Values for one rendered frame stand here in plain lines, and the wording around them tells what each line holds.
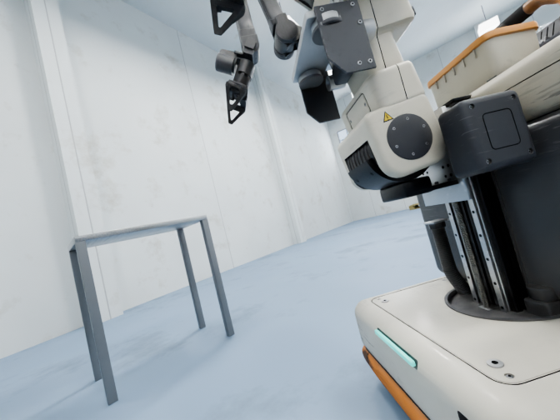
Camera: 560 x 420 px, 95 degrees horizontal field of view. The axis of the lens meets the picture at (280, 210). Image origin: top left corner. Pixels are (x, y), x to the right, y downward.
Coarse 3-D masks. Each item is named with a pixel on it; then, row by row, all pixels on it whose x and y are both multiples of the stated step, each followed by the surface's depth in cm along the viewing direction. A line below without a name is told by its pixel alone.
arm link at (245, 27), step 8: (248, 8) 89; (248, 16) 88; (240, 24) 87; (248, 24) 88; (240, 32) 87; (248, 32) 87; (240, 40) 89; (256, 40) 86; (256, 48) 86; (256, 56) 88
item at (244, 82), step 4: (236, 72) 86; (236, 76) 86; (240, 76) 85; (244, 76) 85; (248, 76) 86; (228, 80) 82; (232, 80) 82; (236, 80) 85; (240, 80) 85; (244, 80) 85; (248, 80) 87; (240, 84) 82; (244, 84) 86; (248, 84) 87; (244, 88) 83; (232, 96) 90; (236, 96) 88; (232, 100) 92
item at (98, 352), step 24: (72, 240) 129; (96, 240) 135; (120, 240) 166; (72, 264) 152; (216, 264) 168; (192, 288) 195; (216, 288) 168; (96, 312) 122; (96, 336) 120; (96, 360) 150
